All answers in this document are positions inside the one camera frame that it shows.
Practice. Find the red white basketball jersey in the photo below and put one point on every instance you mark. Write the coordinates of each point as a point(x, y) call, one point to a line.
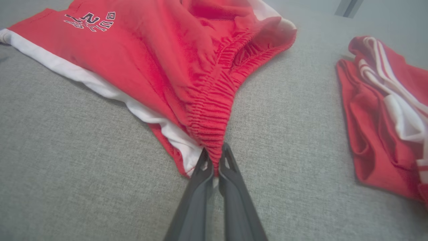
point(371, 134)

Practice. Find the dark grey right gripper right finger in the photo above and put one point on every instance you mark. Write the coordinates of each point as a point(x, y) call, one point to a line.
point(239, 214)

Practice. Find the red shorts with white stripes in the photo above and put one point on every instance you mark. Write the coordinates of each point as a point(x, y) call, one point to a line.
point(150, 67)

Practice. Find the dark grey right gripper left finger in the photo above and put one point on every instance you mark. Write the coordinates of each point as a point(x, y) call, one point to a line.
point(192, 214)

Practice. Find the grey fabric sofa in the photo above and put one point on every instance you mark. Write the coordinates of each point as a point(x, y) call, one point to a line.
point(83, 167)

